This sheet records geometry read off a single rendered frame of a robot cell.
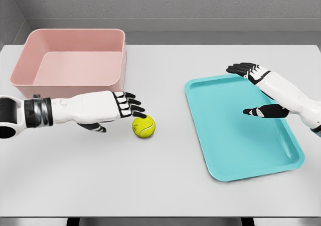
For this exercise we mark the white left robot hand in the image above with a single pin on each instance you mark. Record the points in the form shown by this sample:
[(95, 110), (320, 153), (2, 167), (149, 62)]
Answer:
[(100, 105)]

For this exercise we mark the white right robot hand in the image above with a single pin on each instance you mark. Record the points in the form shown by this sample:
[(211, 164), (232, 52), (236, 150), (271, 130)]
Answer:
[(270, 85)]

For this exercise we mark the yellow tennis ball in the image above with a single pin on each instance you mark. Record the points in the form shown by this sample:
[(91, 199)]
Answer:
[(143, 126)]

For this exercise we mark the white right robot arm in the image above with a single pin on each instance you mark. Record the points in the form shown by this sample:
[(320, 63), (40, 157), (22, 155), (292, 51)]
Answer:
[(311, 110)]

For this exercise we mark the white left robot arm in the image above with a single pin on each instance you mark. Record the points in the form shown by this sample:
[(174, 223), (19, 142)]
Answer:
[(37, 110)]

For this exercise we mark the pink plastic basket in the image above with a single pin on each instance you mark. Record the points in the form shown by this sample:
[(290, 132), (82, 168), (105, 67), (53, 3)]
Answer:
[(70, 60)]

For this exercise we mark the blue plastic tray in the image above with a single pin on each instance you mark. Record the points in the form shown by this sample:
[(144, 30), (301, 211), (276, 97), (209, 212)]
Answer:
[(240, 135)]

